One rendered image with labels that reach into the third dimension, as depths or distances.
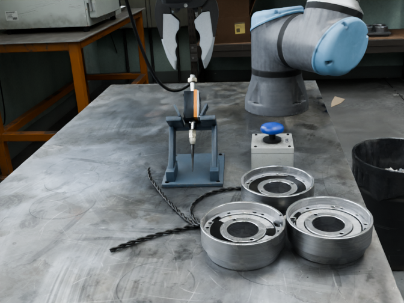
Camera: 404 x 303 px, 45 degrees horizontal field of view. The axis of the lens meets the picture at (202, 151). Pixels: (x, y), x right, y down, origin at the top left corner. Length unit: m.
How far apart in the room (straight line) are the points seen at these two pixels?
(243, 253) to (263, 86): 0.61
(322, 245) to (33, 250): 0.37
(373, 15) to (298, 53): 3.70
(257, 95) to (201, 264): 0.61
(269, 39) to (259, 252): 0.61
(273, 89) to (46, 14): 1.97
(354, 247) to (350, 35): 0.51
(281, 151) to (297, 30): 0.31
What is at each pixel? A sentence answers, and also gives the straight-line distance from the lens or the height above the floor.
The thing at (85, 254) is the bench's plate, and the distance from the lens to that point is 0.65.
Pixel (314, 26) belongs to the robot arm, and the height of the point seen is 1.01.
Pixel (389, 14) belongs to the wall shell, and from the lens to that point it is 4.74.
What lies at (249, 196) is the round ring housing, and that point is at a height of 0.83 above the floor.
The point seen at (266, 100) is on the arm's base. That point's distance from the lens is 1.11.
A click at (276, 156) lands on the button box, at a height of 0.83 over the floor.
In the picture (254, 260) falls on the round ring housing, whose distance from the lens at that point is 0.58.
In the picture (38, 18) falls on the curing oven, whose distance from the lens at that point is 2.91.
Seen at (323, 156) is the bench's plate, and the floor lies 0.80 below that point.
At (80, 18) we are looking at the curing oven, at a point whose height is 0.85.
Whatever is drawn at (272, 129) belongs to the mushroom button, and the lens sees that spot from 0.82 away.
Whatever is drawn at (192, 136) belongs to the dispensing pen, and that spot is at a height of 0.87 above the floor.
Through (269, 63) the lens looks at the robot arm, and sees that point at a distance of 1.10.
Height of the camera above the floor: 1.15
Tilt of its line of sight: 22 degrees down
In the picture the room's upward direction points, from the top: 3 degrees counter-clockwise
